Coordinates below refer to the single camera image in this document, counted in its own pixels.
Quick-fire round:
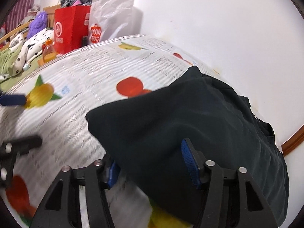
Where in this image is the black long-sleeve sweatshirt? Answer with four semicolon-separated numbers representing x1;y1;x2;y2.
85;66;289;225

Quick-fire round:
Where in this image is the fruit print white tablecloth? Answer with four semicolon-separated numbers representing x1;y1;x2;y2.
1;35;219;227

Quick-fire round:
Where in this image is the orange juice bottle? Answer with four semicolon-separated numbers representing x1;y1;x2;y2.
42;39;57;63

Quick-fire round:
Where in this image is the dalmatian spotted plush toy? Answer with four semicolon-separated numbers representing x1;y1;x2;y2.
7;27;54;70

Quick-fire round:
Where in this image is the brown wooden baseboard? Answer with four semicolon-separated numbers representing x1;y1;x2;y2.
281;127;304;156

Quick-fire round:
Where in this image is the purple plush toy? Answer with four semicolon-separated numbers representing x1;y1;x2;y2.
26;11;48;40

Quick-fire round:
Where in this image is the red paper shopping bag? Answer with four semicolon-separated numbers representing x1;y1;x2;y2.
54;5;91;54

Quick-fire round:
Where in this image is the wooden bed headboard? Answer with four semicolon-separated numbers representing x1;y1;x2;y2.
0;4;62;51

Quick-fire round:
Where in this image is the white paper shopping bag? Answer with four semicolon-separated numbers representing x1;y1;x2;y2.
88;0;135;44

